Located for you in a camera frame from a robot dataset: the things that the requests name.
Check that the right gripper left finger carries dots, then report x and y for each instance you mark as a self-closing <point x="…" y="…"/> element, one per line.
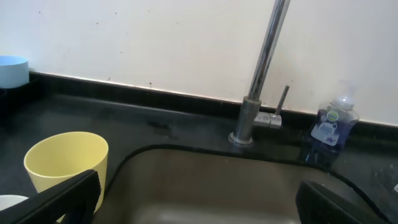
<point x="62" y="199"/>

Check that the steel tap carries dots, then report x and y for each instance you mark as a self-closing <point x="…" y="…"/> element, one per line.
<point x="248" y="118"/>

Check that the yellow cup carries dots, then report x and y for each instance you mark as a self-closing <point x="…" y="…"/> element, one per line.
<point x="68" y="155"/>

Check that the white cup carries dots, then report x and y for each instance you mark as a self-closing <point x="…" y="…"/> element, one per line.
<point x="9" y="201"/>

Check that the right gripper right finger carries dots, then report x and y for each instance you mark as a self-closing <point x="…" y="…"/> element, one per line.
<point x="323" y="208"/>

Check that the steel sink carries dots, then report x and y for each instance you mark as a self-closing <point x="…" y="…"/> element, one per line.
<point x="202" y="186"/>

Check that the blue soap bottle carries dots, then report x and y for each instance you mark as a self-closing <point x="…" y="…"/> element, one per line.
<point x="332" y="130"/>

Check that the blue cup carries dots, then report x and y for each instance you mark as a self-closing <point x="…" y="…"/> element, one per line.
<point x="12" y="73"/>

